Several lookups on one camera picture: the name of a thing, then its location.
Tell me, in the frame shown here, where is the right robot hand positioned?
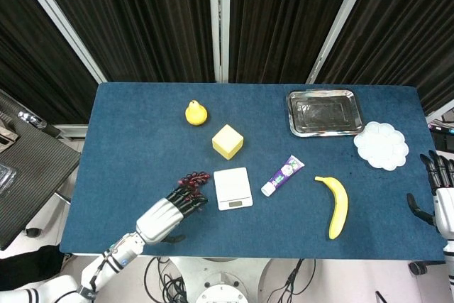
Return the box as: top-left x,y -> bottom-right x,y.
406,150 -> 454,239

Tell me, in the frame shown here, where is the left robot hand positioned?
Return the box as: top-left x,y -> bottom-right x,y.
135,186 -> 209,246

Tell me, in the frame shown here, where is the red grapes bunch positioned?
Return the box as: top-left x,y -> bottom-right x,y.
177,171 -> 211,200

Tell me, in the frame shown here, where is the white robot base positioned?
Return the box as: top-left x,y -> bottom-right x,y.
161,258 -> 274,303

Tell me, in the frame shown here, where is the white digital kitchen scale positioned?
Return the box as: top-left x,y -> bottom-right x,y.
213,167 -> 254,211

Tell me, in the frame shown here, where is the white flower-shaped palette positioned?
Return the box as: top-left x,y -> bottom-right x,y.
353,121 -> 410,172

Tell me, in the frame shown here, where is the black caster wheel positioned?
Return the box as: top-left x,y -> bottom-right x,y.
407,261 -> 428,276

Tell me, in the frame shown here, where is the yellow cube block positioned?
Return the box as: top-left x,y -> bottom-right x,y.
211,123 -> 245,160

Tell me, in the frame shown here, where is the yellow banana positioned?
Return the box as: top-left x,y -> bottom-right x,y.
314,175 -> 350,241

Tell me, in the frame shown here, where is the yellow pear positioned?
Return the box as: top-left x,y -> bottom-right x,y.
184,99 -> 209,127

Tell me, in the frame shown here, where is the blue table cloth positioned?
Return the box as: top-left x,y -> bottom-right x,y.
58,82 -> 453,262

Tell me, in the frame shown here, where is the purple toothpaste tube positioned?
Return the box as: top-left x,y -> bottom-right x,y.
260,155 -> 306,197

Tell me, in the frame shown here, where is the black side table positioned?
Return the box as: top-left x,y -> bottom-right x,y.
0,89 -> 82,251

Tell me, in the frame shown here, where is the silver metal tray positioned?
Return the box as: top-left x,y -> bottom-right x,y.
286,89 -> 365,138

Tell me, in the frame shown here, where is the black cable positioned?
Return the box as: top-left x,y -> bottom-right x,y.
265,258 -> 317,303
143,256 -> 194,303

